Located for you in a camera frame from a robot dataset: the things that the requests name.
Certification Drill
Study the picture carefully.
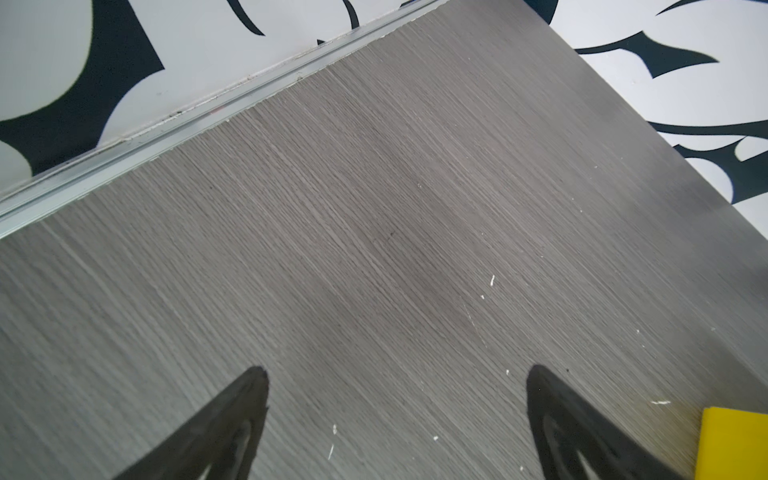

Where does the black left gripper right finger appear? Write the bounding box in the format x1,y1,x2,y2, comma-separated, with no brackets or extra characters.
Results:
526,364,681,479

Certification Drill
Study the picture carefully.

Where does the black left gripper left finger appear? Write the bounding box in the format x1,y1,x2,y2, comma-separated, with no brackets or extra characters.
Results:
117,366,269,479

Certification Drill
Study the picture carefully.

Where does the yellow plastic bin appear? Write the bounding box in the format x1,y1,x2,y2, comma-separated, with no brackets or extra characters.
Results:
694,407,768,480

